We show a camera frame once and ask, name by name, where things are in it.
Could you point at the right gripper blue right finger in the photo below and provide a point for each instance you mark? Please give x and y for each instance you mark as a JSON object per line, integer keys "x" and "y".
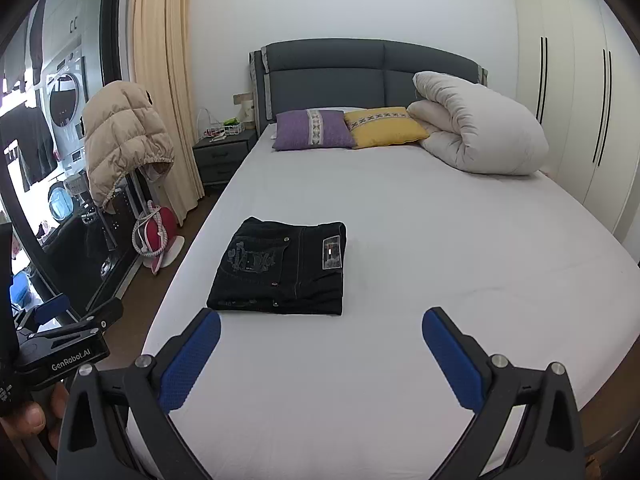
{"x": 459, "y": 356}

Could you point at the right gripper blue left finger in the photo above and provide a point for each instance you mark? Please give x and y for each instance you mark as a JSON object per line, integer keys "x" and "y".
{"x": 181, "y": 360}

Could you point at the black denim pants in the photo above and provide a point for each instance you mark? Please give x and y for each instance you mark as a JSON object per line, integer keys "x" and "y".
{"x": 273, "y": 267}

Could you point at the person's left hand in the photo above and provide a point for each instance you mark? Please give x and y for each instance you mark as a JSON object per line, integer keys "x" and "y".
{"x": 29, "y": 420}

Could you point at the red and white bag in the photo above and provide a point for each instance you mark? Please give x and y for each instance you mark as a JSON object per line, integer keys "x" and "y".
{"x": 155, "y": 237}

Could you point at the white bed mattress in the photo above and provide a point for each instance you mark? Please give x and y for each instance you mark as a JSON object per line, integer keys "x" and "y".
{"x": 517, "y": 263}

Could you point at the dark grey nightstand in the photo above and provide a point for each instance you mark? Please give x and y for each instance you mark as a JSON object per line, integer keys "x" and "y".
{"x": 217, "y": 160}

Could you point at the beige puffer jacket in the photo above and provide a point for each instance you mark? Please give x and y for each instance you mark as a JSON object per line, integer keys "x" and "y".
{"x": 123, "y": 133}

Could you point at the folded white duvet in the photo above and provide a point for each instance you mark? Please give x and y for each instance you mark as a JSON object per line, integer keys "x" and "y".
{"x": 475, "y": 129}

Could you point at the items on nightstand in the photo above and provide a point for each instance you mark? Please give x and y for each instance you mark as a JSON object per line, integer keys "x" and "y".
{"x": 211, "y": 128}

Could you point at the yellow patterned pillow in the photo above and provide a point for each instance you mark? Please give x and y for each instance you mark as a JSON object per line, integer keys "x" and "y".
{"x": 385, "y": 126}

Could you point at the purple patterned pillow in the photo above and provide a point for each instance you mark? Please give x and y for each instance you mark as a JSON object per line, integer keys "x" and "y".
{"x": 299, "y": 130}

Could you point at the dark grey padded headboard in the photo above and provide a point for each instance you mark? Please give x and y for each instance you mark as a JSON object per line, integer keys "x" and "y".
{"x": 345, "y": 72}

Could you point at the beige curtain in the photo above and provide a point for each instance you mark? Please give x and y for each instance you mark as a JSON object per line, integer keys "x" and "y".
{"x": 161, "y": 62}

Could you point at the white wardrobe with black handles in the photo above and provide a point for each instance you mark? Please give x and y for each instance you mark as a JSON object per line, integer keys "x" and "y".
{"x": 578, "y": 73}

